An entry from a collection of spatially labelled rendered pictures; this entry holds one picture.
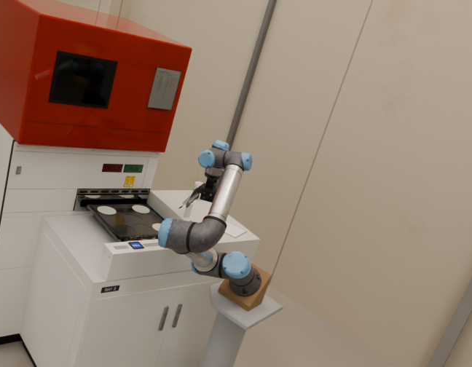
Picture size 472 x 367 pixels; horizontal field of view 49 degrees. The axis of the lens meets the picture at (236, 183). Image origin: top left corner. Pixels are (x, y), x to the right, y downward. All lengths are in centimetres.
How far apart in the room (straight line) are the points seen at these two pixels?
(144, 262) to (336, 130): 212
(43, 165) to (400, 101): 244
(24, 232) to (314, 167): 227
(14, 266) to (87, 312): 65
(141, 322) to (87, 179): 80
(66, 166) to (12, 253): 53
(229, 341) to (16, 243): 119
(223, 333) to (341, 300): 185
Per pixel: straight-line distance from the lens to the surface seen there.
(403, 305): 410
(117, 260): 238
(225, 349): 263
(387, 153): 393
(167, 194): 311
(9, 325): 321
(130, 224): 277
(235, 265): 231
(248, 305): 248
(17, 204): 279
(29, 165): 272
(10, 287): 305
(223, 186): 207
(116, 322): 260
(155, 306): 267
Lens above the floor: 209
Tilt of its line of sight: 18 degrees down
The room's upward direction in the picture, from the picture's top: 18 degrees clockwise
